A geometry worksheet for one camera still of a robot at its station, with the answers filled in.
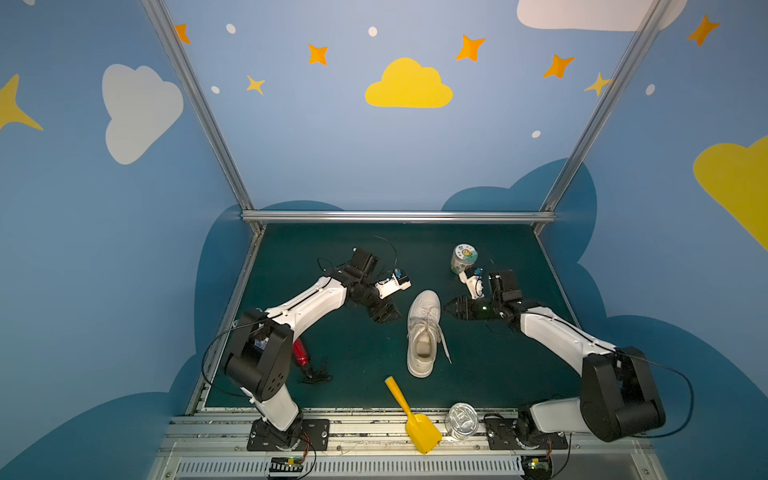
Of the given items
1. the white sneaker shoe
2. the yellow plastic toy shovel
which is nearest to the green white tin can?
the white sneaker shoe

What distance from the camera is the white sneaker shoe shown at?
31.5 inches

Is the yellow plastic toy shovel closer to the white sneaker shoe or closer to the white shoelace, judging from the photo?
the white sneaker shoe

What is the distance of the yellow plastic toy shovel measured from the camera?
745 millimetres

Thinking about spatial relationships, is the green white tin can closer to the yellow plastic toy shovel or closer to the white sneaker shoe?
the white sneaker shoe

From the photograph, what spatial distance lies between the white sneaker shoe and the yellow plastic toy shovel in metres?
0.07

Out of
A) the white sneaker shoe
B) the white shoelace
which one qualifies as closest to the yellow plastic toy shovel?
the white sneaker shoe

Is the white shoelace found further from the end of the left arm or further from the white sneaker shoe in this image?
the end of the left arm

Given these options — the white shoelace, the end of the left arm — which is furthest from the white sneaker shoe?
the end of the left arm

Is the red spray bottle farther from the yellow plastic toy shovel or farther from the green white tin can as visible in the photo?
the green white tin can
